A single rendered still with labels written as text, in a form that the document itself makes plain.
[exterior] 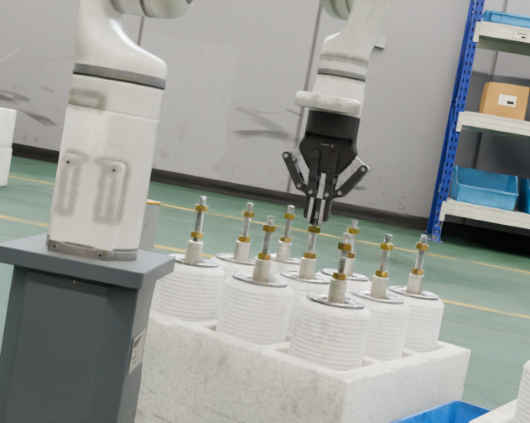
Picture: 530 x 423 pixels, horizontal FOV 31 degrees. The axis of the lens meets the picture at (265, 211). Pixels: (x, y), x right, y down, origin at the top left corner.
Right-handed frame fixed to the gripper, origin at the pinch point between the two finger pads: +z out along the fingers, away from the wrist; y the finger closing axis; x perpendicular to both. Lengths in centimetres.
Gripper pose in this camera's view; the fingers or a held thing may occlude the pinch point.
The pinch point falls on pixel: (317, 211)
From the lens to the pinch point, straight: 135.8
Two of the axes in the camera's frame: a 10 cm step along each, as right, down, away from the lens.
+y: -9.5, -1.9, 2.5
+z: -1.7, 9.8, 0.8
